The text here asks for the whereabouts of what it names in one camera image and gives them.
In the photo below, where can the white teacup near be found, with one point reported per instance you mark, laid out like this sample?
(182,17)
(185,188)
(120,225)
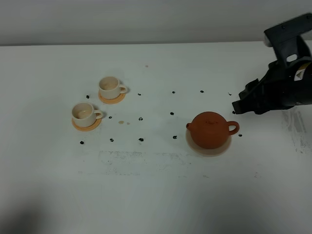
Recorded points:
(84,114)

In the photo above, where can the white teacup far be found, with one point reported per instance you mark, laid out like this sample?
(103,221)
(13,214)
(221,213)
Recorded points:
(111,88)

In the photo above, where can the brown clay teapot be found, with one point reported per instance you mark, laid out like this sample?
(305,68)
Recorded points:
(210,130)

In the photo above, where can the orange coaster near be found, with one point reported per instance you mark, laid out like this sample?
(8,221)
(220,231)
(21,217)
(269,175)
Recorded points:
(86,129)

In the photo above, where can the beige round teapot coaster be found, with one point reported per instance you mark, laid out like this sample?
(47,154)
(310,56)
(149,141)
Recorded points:
(207,152)

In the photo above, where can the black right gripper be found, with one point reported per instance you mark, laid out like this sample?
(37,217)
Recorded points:
(280,89)

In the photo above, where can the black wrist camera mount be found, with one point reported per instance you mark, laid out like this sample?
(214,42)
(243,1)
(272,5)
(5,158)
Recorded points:
(285,39)

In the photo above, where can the white teacup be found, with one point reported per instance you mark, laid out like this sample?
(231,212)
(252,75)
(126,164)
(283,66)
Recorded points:
(111,88)
(84,114)

